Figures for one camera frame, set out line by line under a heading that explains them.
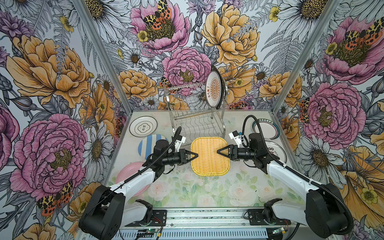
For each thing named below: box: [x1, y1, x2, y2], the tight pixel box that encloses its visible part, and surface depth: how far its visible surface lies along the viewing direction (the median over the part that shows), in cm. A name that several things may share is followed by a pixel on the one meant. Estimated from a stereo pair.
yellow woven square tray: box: [191, 137, 231, 177], surface depth 79 cm
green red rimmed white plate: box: [251, 118, 281, 141], surface depth 114 cm
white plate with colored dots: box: [265, 140, 287, 164], surface depth 101 cm
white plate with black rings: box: [129, 115, 158, 138], surface depth 114 cm
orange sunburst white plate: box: [205, 70, 222, 108], surface depth 90 cm
